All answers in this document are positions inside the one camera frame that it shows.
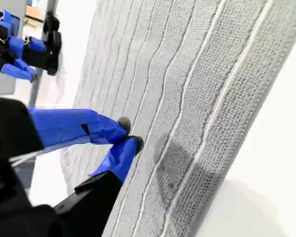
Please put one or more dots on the grey white-striped towel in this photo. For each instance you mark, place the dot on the grey white-striped towel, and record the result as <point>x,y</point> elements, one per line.
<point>187,98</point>

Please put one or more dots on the steel post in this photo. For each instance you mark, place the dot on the steel post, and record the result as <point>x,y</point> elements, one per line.
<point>35,91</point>

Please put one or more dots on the black post clamp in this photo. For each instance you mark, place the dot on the black post clamp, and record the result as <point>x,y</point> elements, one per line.
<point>53,37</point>

